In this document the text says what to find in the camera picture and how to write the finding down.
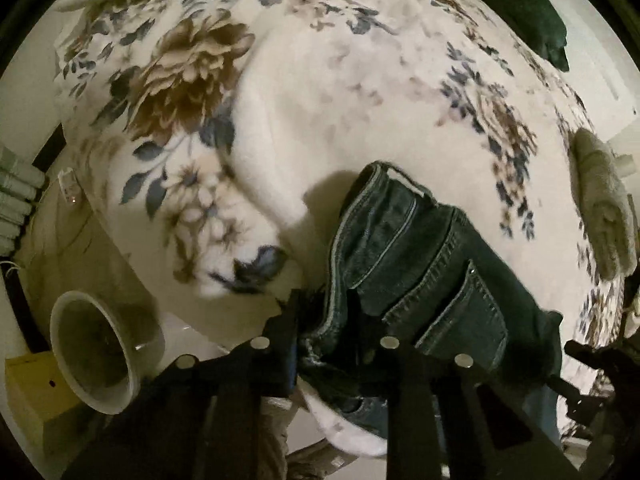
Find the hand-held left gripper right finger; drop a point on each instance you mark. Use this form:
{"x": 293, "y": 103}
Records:
{"x": 405, "y": 400}

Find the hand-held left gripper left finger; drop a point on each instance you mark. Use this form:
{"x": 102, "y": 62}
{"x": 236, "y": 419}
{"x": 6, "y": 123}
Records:
{"x": 280, "y": 355}

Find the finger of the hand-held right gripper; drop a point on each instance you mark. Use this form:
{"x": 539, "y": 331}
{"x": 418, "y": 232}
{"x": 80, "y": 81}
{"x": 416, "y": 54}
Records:
{"x": 585, "y": 402}
{"x": 595, "y": 357}

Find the dark blue jeans pants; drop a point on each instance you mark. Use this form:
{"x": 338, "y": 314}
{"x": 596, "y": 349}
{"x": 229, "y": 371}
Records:
{"x": 400, "y": 245}

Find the grey round bin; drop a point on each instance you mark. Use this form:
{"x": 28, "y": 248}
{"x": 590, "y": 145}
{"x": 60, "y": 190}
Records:
{"x": 145, "y": 325}

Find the grey green folded cloth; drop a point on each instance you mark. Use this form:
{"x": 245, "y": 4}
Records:
{"x": 600, "y": 210}

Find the yellow box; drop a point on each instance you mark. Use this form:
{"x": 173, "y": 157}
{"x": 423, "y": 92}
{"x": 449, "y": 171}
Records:
{"x": 30, "y": 385}

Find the white power adapter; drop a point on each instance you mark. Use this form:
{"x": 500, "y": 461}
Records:
{"x": 67, "y": 186}

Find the floral blanket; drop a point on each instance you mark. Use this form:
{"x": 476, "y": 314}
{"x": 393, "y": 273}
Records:
{"x": 350, "y": 85}

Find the white radiator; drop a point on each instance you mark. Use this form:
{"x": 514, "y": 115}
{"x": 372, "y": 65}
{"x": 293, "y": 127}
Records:
{"x": 15, "y": 195}

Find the dark green blanket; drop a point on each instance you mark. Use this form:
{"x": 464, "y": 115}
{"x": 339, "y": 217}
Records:
{"x": 520, "y": 5}

